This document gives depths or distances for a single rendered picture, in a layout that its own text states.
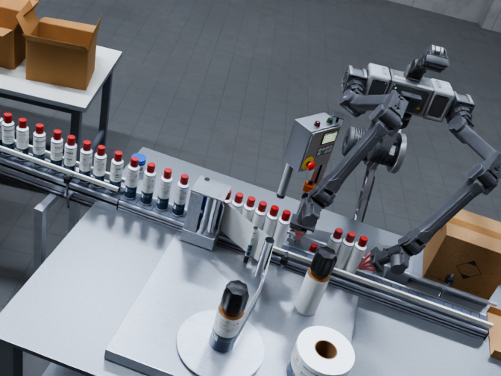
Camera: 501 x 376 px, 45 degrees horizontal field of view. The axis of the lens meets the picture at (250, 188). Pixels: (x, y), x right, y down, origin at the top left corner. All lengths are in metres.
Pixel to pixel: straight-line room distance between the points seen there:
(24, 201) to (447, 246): 2.57
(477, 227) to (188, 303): 1.30
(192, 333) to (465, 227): 1.28
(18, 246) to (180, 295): 1.62
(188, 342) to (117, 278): 0.43
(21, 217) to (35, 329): 1.76
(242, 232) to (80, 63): 1.58
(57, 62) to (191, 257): 1.60
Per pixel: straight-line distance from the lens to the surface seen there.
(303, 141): 2.30
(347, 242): 2.49
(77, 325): 2.24
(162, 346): 2.14
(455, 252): 2.72
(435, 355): 2.55
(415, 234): 2.46
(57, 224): 3.87
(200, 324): 2.21
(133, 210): 2.66
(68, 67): 3.61
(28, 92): 3.58
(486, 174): 2.45
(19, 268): 3.59
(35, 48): 3.61
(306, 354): 2.05
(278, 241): 2.54
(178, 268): 2.40
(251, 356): 2.16
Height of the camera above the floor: 2.55
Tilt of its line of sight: 35 degrees down
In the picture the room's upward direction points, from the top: 15 degrees clockwise
